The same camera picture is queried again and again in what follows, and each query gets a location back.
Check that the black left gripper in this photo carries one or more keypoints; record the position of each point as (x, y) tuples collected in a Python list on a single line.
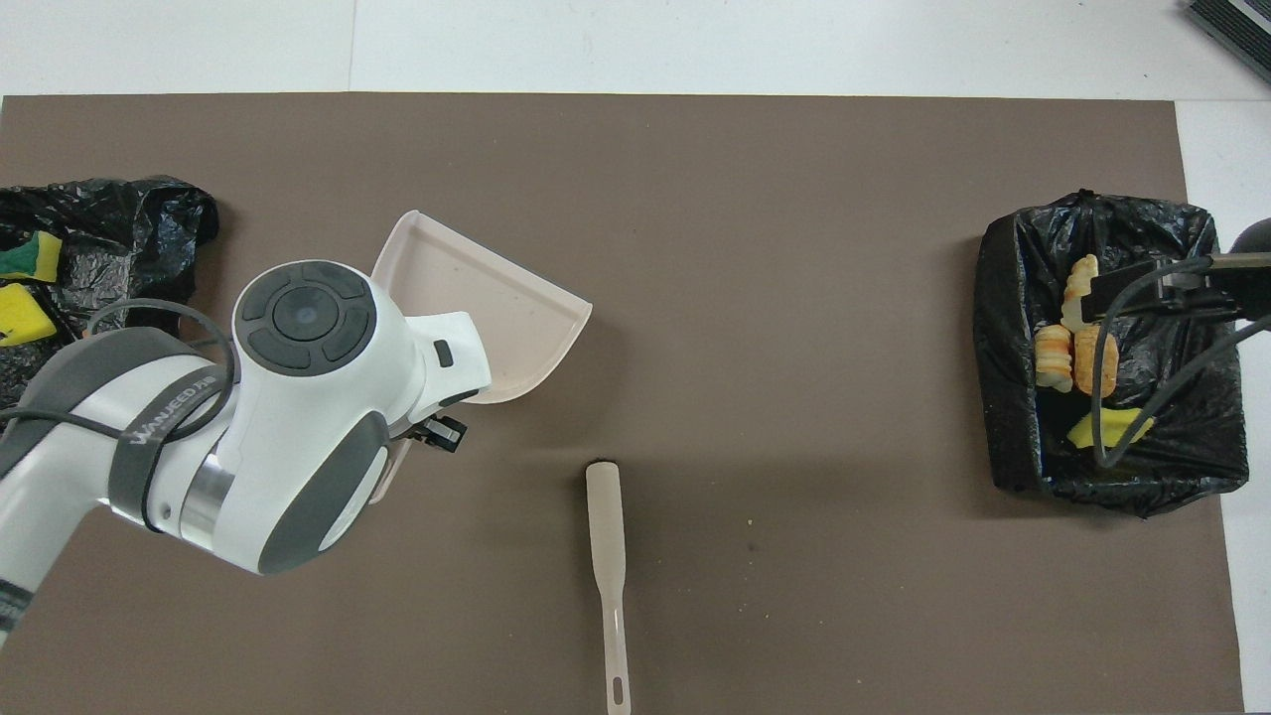
[(442, 433)]

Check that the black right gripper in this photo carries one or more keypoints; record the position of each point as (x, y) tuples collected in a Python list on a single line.
[(1142, 288)]

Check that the brown bread bun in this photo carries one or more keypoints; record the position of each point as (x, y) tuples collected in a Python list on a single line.
[(1104, 372)]

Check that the yellow sponge piece green backing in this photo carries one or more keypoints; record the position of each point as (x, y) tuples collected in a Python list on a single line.
[(1117, 429)]

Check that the beige plastic dustpan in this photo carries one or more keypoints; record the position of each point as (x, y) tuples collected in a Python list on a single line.
[(496, 298)]

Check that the beige hand brush black bristles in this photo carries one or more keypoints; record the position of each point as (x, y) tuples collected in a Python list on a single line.
[(606, 526)]

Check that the notched yellow sponge piece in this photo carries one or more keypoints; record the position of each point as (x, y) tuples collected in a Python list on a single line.
[(20, 316)]

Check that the small yellow sponge piece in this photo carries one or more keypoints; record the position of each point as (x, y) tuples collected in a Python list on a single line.
[(30, 256)]

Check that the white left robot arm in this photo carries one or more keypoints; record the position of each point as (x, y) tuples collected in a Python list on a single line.
[(298, 397)]

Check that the black bag lined bin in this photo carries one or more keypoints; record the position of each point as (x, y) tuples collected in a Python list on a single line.
[(149, 218), (1013, 348)]

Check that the dark grey ribbed object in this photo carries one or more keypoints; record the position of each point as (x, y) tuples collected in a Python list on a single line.
[(1236, 25)]

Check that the brown table mat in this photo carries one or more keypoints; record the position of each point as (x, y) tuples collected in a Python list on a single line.
[(794, 298)]

